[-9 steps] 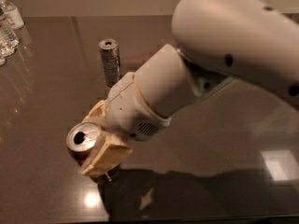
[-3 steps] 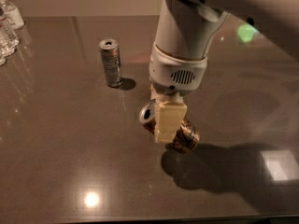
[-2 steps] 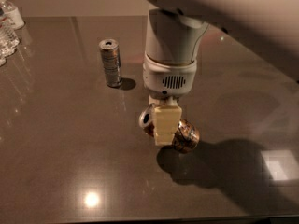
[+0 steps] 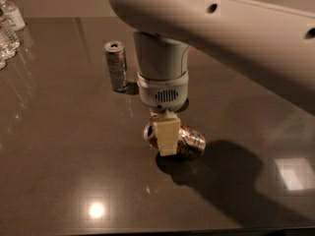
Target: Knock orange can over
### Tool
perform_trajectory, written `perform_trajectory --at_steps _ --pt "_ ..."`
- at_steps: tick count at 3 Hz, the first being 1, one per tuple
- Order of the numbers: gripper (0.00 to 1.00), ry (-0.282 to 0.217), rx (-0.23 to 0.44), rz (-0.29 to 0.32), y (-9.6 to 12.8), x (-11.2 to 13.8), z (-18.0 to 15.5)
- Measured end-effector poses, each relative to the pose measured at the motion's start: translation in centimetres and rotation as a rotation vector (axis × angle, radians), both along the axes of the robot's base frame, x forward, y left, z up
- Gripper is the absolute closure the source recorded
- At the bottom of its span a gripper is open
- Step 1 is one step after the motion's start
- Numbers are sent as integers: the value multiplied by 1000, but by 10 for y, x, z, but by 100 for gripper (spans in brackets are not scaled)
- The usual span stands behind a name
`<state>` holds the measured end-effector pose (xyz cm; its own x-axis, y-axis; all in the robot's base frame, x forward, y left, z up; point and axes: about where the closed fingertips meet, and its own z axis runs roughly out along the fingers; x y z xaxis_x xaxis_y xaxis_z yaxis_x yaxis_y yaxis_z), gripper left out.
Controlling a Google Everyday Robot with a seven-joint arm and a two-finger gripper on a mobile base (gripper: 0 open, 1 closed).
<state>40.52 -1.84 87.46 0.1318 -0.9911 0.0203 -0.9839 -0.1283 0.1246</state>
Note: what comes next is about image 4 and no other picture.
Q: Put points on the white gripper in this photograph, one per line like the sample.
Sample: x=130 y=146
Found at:
x=162 y=93

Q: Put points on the orange soda can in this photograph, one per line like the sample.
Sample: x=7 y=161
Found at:
x=191 y=143

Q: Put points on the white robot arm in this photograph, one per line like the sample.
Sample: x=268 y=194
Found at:
x=271 y=45

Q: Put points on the slim silver can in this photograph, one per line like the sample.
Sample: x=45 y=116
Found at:
x=116 y=63

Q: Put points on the clear water bottle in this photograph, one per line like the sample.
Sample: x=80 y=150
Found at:
x=9 y=42

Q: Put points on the water bottle white label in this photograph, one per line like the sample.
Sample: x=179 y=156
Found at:
x=13 y=14

